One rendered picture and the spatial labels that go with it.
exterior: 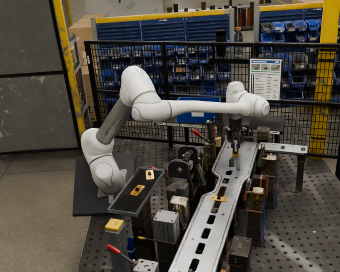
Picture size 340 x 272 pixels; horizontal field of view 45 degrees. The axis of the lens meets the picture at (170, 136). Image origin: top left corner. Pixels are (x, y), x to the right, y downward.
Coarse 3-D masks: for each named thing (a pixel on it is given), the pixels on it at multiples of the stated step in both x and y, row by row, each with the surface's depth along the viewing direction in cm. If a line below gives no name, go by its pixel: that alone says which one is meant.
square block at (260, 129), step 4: (260, 128) 264; (264, 128) 264; (268, 128) 264; (256, 132) 262; (260, 132) 261; (264, 132) 260; (268, 132) 260; (256, 136) 263; (260, 136) 262; (264, 136) 261; (268, 136) 261; (256, 140) 265; (260, 140) 264; (264, 140) 263; (268, 140) 267; (260, 152) 268; (264, 152) 267; (256, 156) 270; (256, 160) 271; (256, 164) 273; (256, 168) 274; (260, 168) 273; (256, 172) 275; (260, 172) 274
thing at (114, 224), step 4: (112, 220) 172; (116, 220) 172; (120, 220) 172; (108, 224) 170; (112, 224) 170; (116, 224) 170; (120, 224) 170; (108, 228) 168; (112, 228) 168; (116, 228) 167
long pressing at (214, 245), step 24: (240, 144) 259; (216, 168) 235; (240, 168) 233; (216, 192) 214; (240, 192) 213; (192, 216) 196; (216, 216) 195; (192, 240) 181; (216, 240) 180; (216, 264) 168
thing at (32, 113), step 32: (0, 0) 382; (32, 0) 382; (0, 32) 395; (32, 32) 395; (64, 32) 393; (0, 64) 410; (32, 64) 410; (64, 64) 409; (0, 96) 425; (32, 96) 426; (64, 96) 426; (0, 128) 442; (32, 128) 443; (64, 128) 445
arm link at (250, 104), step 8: (248, 96) 216; (256, 96) 216; (176, 104) 205; (184, 104) 208; (192, 104) 210; (200, 104) 210; (208, 104) 210; (216, 104) 210; (224, 104) 210; (232, 104) 211; (240, 104) 212; (248, 104) 212; (256, 104) 212; (264, 104) 211; (176, 112) 205; (184, 112) 210; (208, 112) 212; (216, 112) 212; (224, 112) 211; (232, 112) 211; (240, 112) 213; (248, 112) 214; (256, 112) 212; (264, 112) 212
